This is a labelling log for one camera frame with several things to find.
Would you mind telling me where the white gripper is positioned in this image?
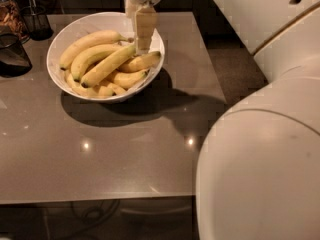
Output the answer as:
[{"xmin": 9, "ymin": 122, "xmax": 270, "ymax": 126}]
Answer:
[{"xmin": 124, "ymin": 0, "xmax": 161, "ymax": 54}]

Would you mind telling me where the long front yellow banana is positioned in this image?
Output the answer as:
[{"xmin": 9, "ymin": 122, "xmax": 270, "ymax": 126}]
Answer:
[{"xmin": 80, "ymin": 44, "xmax": 136, "ymax": 88}]

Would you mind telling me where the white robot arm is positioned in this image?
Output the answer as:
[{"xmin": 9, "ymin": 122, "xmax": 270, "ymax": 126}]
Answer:
[{"xmin": 196, "ymin": 0, "xmax": 320, "ymax": 240}]

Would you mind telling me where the right yellow banana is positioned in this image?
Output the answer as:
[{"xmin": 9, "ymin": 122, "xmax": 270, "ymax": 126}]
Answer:
[{"xmin": 118, "ymin": 51, "xmax": 161, "ymax": 73}]

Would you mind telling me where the top yellow banana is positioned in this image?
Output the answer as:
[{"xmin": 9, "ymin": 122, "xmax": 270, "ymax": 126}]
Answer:
[{"xmin": 59, "ymin": 30, "xmax": 133, "ymax": 69}]

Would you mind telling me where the white bowl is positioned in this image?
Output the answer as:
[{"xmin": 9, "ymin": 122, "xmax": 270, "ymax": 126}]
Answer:
[{"xmin": 47, "ymin": 12, "xmax": 165, "ymax": 103}]

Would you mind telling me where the lower middle yellow banana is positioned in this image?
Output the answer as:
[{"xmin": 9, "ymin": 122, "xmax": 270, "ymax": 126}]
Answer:
[{"xmin": 107, "ymin": 69, "xmax": 149, "ymax": 89}]

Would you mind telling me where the bottom yellow banana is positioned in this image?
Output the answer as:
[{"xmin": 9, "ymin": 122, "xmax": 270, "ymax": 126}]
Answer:
[{"xmin": 64, "ymin": 70, "xmax": 126, "ymax": 99}]

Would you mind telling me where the black mesh pen cup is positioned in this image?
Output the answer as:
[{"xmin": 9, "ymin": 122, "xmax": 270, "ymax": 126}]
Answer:
[{"xmin": 21, "ymin": 6, "xmax": 53, "ymax": 41}]

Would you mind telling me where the dark glass vessel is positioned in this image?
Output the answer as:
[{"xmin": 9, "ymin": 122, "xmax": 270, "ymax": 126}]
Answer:
[{"xmin": 0, "ymin": 33, "xmax": 32, "ymax": 77}]

